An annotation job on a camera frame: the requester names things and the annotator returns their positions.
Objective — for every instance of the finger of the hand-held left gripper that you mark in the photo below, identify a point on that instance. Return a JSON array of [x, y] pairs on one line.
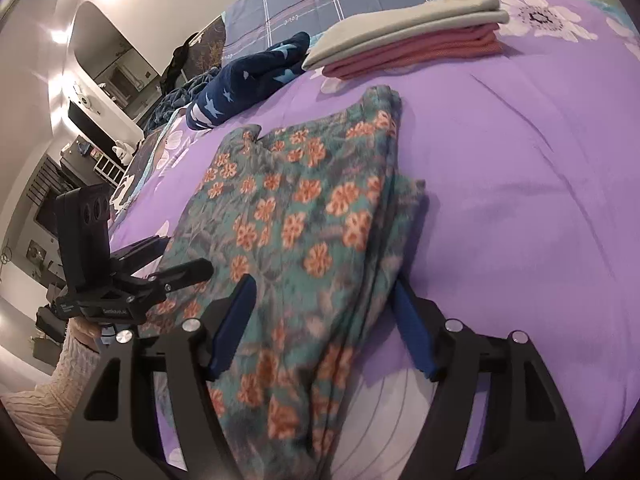
[[142, 250], [175, 275]]

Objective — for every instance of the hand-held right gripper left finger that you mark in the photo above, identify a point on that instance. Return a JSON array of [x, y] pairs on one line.
[[232, 330]]

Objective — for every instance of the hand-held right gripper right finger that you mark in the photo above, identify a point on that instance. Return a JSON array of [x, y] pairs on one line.
[[415, 335]]

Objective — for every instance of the teal orange floral garment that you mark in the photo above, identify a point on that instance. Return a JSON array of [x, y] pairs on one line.
[[300, 220]]

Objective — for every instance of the person's left forearm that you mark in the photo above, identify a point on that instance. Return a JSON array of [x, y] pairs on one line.
[[55, 390]]

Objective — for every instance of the white cubby shelf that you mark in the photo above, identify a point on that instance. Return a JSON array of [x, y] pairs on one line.
[[107, 167]]

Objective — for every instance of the white rabbit figure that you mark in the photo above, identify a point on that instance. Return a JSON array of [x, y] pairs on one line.
[[121, 150]]

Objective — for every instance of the black television screen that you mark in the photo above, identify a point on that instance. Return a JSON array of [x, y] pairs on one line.
[[85, 122]]

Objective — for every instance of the dark blue fleece blanket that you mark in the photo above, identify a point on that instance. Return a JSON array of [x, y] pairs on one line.
[[175, 100]]

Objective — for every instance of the purple floral bed sheet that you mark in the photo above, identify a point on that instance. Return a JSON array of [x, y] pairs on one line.
[[500, 185]]

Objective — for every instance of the navy star print garment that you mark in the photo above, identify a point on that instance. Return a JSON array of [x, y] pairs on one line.
[[240, 85]]

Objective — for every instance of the black clothing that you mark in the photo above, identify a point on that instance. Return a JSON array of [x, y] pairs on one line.
[[177, 60]]

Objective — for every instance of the dark patterned pillow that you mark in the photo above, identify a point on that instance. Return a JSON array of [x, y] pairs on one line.
[[212, 42]]

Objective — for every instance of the stack of folded beige pink cloths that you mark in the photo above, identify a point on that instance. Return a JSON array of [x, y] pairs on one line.
[[400, 25]]

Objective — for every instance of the white round wall device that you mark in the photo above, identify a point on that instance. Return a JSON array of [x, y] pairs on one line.
[[84, 97]]

